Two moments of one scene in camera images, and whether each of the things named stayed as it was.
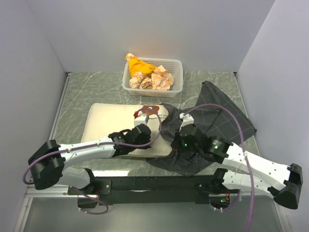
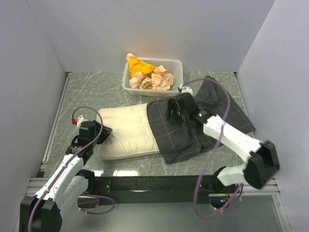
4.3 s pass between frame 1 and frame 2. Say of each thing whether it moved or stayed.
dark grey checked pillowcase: moved
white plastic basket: stayed
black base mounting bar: stayed
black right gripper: moved
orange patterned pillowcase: stayed
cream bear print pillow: moved
